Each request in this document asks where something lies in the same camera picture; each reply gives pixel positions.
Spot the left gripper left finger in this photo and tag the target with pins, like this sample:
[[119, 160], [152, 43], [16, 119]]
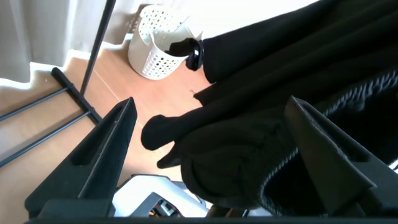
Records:
[[99, 174]]

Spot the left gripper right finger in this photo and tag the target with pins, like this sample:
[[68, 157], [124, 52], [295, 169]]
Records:
[[329, 174]]

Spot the white laundry basket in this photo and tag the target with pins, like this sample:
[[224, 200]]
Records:
[[149, 62]]

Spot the black clothes rack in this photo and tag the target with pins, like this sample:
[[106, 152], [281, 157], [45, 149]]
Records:
[[99, 40]]

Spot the beige curtain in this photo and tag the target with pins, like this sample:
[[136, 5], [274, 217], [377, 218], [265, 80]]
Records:
[[37, 31]]

